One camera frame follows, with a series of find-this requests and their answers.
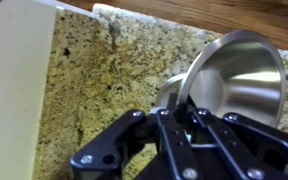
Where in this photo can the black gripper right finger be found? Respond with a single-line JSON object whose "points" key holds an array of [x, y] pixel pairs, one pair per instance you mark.
{"points": [[250, 143]]}

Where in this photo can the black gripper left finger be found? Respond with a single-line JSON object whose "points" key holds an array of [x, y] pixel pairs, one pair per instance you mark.
{"points": [[117, 146]]}

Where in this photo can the silver bowl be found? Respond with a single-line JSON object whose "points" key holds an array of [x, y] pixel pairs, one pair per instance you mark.
{"points": [[244, 76], [167, 90]]}

